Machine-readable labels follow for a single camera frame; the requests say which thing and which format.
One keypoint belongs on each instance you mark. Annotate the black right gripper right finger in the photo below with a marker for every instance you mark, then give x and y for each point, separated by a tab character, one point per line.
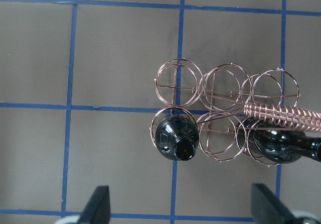
267	208

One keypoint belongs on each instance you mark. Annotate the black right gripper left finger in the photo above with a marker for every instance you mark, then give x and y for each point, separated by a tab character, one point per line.
97	209

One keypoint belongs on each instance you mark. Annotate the black wine bottle right slot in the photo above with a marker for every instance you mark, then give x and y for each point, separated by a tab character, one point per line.
284	147

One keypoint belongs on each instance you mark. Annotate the black wine bottle slot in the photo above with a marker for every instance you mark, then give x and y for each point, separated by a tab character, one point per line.
284	147
177	138

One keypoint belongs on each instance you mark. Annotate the black wine bottle left slot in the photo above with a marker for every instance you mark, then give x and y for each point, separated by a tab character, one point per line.
177	138

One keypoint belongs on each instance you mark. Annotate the copper wire wine basket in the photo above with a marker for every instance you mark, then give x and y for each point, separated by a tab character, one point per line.
228	104

